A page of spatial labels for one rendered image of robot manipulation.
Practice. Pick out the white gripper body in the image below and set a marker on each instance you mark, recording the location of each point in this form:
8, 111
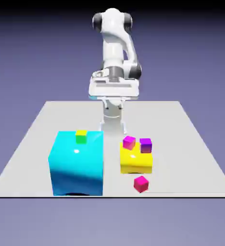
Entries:
114, 91

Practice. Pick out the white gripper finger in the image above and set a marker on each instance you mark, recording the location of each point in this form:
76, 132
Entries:
121, 104
105, 104

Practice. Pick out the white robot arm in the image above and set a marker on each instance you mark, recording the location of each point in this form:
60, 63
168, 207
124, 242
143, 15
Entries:
112, 51

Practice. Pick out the small magenta cube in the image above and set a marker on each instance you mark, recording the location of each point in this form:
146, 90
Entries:
129, 142

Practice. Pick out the small green cube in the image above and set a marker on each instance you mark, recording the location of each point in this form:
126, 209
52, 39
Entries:
81, 137

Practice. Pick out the small purple cube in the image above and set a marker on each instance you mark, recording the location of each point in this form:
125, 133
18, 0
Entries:
146, 145

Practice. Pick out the small crimson cube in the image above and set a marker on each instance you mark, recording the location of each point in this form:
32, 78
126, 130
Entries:
141, 184

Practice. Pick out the large yellow box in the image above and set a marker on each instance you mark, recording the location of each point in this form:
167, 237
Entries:
135, 161

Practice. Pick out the large cyan box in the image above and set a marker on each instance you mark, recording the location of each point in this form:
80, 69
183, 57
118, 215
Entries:
76, 163

